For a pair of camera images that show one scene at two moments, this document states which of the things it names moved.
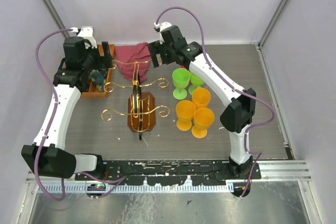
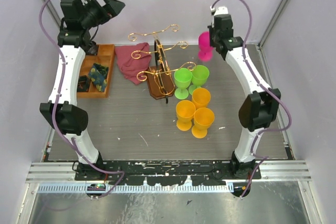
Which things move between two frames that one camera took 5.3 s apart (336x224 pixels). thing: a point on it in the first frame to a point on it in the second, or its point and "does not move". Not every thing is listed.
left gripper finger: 106,61 to 114,7
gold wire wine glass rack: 142,108 to 159,78
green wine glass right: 196,82 does not move
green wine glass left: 181,78 does not move
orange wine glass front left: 185,110 does not move
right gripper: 156,48 to 210,27
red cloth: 134,59 does not move
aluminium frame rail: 271,171 does not move
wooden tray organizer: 92,92 does not move
